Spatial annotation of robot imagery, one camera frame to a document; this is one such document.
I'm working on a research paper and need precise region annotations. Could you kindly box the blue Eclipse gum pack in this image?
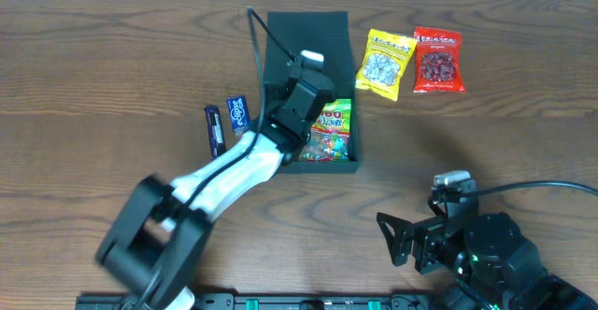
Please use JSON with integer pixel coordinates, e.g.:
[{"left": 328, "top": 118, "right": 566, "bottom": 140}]
[{"left": 227, "top": 95, "right": 250, "bottom": 135}]

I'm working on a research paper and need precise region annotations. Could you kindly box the yellow candy bag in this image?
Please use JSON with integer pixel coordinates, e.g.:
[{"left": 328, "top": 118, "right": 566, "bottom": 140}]
[{"left": 355, "top": 29, "right": 418, "bottom": 102}]

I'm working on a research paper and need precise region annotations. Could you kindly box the dark green open box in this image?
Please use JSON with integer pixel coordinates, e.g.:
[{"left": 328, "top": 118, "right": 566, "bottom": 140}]
[{"left": 267, "top": 11, "right": 360, "bottom": 175}]

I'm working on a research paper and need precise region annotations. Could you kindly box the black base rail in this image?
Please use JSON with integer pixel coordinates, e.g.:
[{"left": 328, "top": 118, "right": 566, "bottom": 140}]
[{"left": 74, "top": 290, "right": 440, "bottom": 310}]

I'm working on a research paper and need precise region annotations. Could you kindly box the left black cable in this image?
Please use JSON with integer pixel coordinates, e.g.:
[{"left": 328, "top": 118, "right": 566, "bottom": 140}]
[{"left": 135, "top": 5, "right": 298, "bottom": 310}]

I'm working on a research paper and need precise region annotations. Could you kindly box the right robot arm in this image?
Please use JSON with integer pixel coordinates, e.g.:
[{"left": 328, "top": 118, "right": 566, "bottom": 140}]
[{"left": 377, "top": 179, "right": 597, "bottom": 309}]

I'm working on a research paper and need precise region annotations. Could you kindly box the Haribo gummy worms bag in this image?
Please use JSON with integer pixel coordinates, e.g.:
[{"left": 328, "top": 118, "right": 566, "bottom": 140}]
[{"left": 299, "top": 99, "right": 352, "bottom": 162}]

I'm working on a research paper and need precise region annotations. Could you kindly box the red Hacks candy bag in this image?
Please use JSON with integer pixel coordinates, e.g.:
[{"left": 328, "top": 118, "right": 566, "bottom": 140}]
[{"left": 414, "top": 26, "right": 465, "bottom": 93}]

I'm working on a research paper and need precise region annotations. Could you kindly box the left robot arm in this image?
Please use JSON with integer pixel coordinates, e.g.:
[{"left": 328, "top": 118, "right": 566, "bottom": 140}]
[{"left": 95, "top": 64, "right": 335, "bottom": 309}]

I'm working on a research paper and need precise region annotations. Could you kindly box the dark blue chocolate bar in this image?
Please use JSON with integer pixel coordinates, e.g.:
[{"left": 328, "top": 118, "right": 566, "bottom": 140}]
[{"left": 205, "top": 105, "right": 226, "bottom": 160}]

